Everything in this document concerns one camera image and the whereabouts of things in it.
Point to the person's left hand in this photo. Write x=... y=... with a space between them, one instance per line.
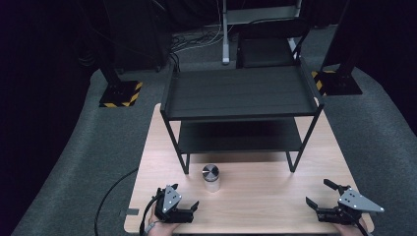
x=163 y=228

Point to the small silver metal cup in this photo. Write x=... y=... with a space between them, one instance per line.
x=211 y=178

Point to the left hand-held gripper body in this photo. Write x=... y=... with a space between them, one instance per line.
x=170 y=200

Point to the black stand with striped base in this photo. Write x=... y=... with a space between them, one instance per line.
x=339 y=80
x=120 y=93

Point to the black two-tier shelf rack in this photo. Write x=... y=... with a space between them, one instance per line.
x=239 y=91

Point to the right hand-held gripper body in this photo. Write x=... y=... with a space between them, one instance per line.
x=352 y=203

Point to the white metal stand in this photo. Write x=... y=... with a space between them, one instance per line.
x=226 y=32

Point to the grey tape strip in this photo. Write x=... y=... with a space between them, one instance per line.
x=132 y=211

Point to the person's right hand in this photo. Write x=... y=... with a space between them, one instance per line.
x=351 y=229

